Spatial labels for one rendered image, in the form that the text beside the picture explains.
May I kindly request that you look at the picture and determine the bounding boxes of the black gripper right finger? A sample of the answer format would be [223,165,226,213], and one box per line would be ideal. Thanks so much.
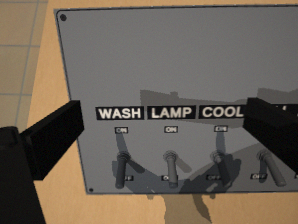
[243,97,298,175]

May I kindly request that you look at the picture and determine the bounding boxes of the grey switch panel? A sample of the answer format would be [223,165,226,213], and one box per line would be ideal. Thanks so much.
[53,4,298,195]

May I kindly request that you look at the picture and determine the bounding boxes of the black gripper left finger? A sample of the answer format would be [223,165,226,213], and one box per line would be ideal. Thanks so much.
[0,100,84,224]

